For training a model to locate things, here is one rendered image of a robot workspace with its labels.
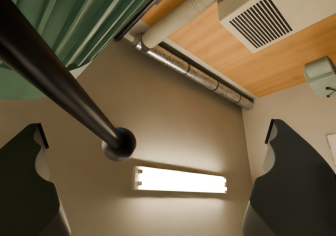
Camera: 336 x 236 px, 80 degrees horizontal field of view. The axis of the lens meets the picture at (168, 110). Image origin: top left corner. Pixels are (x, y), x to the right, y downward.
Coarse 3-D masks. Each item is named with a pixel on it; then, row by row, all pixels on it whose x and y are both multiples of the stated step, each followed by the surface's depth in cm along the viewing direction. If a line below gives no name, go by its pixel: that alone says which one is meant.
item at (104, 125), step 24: (0, 0) 5; (0, 24) 5; (24, 24) 6; (0, 48) 6; (24, 48) 6; (48, 48) 7; (24, 72) 7; (48, 72) 7; (48, 96) 8; (72, 96) 9; (96, 120) 12; (120, 144) 19
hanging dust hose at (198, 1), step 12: (192, 0) 146; (204, 0) 143; (216, 0) 146; (168, 12) 167; (180, 12) 156; (192, 12) 152; (156, 24) 173; (168, 24) 165; (180, 24) 163; (144, 36) 185; (156, 36) 177
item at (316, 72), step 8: (304, 64) 181; (312, 64) 174; (320, 64) 169; (328, 64) 166; (304, 72) 190; (312, 72) 174; (320, 72) 172; (328, 72) 175; (312, 80) 183; (320, 80) 180; (328, 80) 180; (312, 88) 194; (320, 88) 193; (328, 88) 189; (320, 96) 209; (328, 96) 205
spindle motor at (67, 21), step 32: (32, 0) 11; (64, 0) 12; (96, 0) 13; (128, 0) 14; (64, 32) 14; (96, 32) 17; (0, 64) 16; (64, 64) 19; (0, 96) 22; (32, 96) 23
